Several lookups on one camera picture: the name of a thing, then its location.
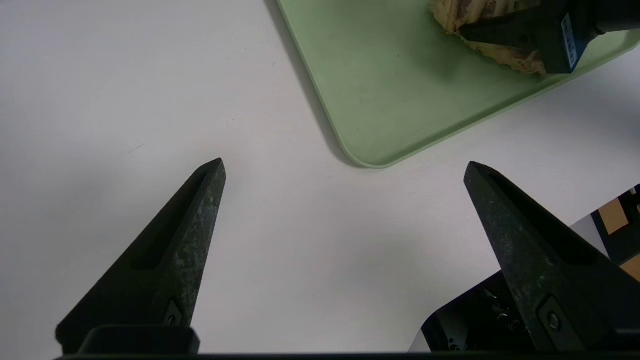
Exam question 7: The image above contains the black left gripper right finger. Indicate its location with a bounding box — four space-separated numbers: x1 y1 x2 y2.
463 161 640 351

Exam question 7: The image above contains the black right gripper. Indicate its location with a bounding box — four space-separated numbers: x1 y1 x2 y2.
459 0 640 75

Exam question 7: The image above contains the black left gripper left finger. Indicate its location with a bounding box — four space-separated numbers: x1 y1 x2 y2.
55 158 227 353

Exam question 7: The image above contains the light green plastic tray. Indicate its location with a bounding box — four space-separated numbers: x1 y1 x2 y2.
275 0 640 169

